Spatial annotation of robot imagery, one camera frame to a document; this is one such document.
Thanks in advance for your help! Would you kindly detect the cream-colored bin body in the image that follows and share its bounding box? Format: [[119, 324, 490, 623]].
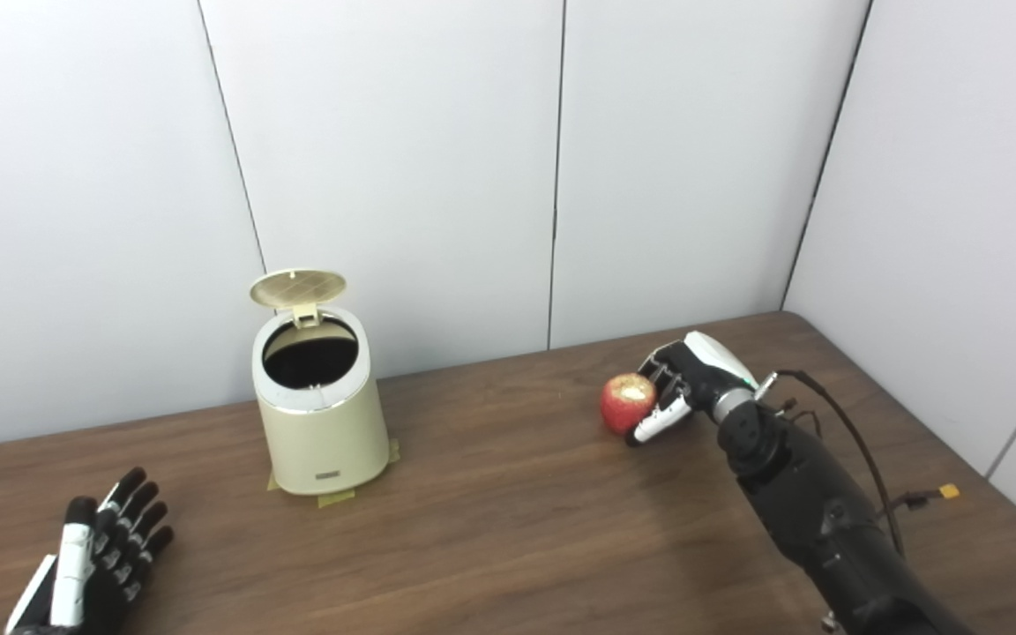
[[251, 304, 391, 497]]

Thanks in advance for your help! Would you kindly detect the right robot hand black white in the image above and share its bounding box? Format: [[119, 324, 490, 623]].
[[625, 331, 760, 447]]

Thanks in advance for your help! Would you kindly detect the red apple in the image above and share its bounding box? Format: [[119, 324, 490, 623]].
[[600, 372, 658, 436]]

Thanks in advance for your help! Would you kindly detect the yellow plug with wire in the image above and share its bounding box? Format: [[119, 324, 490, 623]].
[[878, 482, 961, 518]]

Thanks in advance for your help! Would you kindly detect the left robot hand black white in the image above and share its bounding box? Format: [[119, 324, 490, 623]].
[[4, 467, 175, 635]]

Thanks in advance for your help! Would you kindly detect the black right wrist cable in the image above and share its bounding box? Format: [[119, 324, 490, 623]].
[[759, 370, 906, 557]]

